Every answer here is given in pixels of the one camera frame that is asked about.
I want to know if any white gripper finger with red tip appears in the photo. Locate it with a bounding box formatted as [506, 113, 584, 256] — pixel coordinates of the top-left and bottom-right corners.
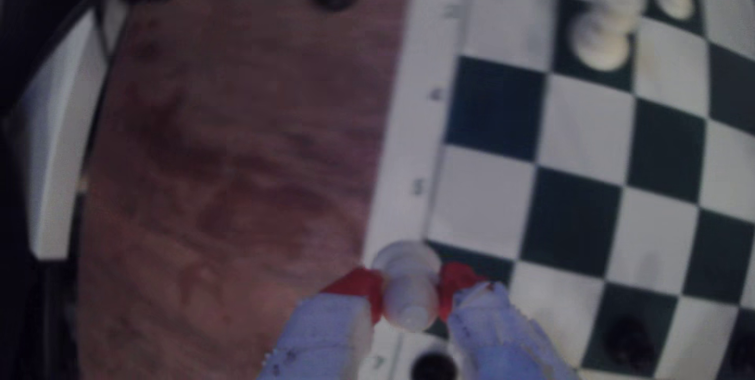
[258, 267, 387, 380]
[438, 261, 580, 380]

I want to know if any black pawn chess piece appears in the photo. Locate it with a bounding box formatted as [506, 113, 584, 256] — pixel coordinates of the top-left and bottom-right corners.
[604, 315, 657, 364]
[410, 352, 459, 380]

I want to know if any green and white chess mat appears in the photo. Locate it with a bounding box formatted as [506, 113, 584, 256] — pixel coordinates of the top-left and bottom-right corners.
[357, 0, 755, 380]

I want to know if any white king chess piece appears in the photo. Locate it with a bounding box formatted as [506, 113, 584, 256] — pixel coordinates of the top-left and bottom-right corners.
[569, 0, 648, 73]

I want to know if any white curved panel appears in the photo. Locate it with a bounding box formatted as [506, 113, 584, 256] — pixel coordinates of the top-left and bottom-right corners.
[17, 7, 114, 261]

